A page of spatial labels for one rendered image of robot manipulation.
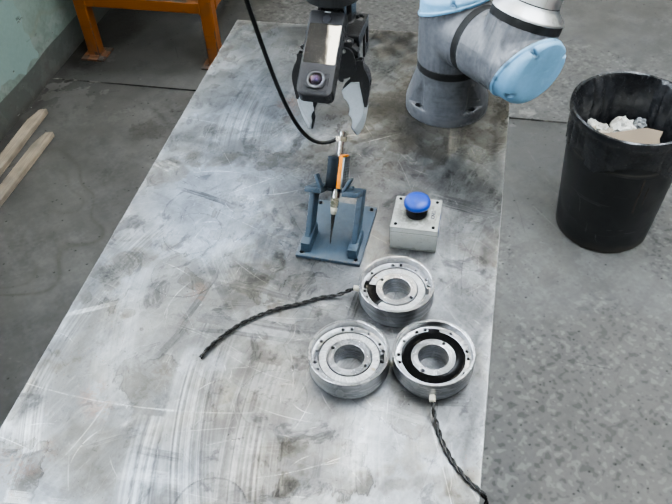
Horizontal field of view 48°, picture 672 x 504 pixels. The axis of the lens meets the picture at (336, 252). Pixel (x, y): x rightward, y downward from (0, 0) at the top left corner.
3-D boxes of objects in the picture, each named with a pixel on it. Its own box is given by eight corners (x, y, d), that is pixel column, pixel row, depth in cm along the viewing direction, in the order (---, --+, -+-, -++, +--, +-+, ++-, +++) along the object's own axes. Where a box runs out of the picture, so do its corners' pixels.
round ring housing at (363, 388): (305, 401, 96) (303, 383, 93) (314, 336, 103) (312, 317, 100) (387, 406, 95) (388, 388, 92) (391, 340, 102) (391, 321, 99)
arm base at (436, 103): (411, 78, 146) (413, 32, 139) (489, 84, 144) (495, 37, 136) (400, 124, 136) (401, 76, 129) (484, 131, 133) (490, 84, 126)
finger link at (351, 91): (383, 112, 108) (367, 56, 102) (375, 137, 104) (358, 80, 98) (363, 114, 109) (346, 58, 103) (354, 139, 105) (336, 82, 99)
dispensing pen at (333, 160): (317, 244, 111) (329, 130, 107) (324, 239, 115) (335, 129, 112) (331, 246, 110) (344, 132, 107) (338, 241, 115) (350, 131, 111)
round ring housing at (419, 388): (394, 335, 103) (394, 316, 100) (471, 340, 102) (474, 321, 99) (390, 401, 95) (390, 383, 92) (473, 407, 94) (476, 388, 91)
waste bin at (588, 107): (663, 269, 216) (711, 151, 185) (544, 255, 221) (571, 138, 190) (653, 191, 239) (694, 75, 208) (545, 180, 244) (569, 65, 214)
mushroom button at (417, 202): (427, 233, 113) (429, 208, 109) (401, 230, 113) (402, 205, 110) (430, 215, 115) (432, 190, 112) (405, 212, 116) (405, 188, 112)
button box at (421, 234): (436, 253, 113) (438, 229, 110) (389, 247, 114) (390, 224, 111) (441, 216, 119) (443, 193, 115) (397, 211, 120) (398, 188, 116)
